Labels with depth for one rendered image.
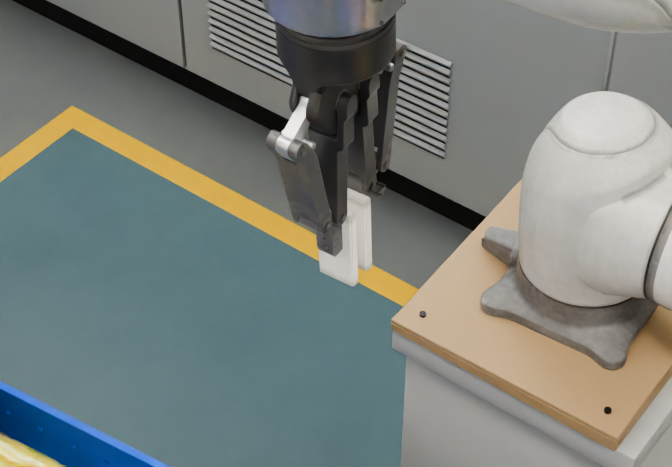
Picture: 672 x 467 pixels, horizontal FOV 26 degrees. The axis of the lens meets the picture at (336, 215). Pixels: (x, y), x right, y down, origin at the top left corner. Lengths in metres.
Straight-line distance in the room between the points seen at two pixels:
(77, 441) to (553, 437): 0.53
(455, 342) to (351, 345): 1.35
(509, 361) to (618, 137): 0.30
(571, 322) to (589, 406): 0.10
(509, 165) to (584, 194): 1.50
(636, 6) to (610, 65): 2.03
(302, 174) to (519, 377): 0.76
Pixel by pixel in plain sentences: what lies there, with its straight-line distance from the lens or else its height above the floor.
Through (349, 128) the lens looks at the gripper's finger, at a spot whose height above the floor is 1.67.
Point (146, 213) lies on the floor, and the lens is 3.30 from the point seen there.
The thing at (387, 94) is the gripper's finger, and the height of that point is 1.65.
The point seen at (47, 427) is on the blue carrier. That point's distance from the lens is 1.53.
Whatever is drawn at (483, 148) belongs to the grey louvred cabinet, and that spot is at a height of 0.29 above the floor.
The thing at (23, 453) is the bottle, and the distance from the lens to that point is 1.45.
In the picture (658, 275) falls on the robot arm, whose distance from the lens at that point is 1.54.
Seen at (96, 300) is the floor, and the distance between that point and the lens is 3.13.
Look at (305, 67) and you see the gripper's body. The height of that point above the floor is 1.73.
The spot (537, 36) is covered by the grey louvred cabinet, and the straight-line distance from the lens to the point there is 2.78.
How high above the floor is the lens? 2.28
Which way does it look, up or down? 44 degrees down
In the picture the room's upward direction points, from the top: straight up
